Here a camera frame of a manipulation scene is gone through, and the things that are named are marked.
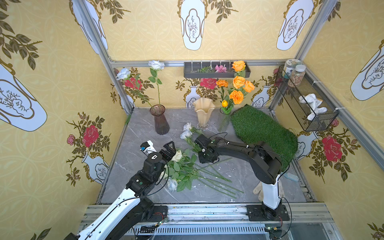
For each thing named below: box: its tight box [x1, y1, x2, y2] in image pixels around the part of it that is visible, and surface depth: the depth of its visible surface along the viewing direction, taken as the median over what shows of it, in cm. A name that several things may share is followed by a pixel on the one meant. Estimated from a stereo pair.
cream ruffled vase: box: [193, 97, 216, 130], surface depth 99 cm
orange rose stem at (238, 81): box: [232, 75, 246, 89], surface depth 81 cm
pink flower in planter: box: [214, 64, 227, 73], surface depth 90 cm
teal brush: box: [283, 172, 299, 182], surface depth 87 cm
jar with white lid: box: [288, 64, 306, 88], surface depth 81 cm
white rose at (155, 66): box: [148, 60, 165, 106], surface depth 86 cm
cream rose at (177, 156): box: [171, 149, 183, 162], surface depth 87 cm
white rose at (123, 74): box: [116, 68, 153, 107], surface depth 82 cm
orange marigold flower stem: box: [216, 79, 229, 101], surface depth 89 cm
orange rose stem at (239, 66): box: [231, 60, 246, 78], surface depth 84 cm
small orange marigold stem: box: [229, 90, 244, 110], surface depth 80 cm
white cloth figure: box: [298, 93, 328, 121], surface depth 73 cm
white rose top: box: [183, 122, 203, 134], surface depth 106 cm
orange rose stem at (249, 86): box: [243, 79, 255, 93], surface depth 83 cm
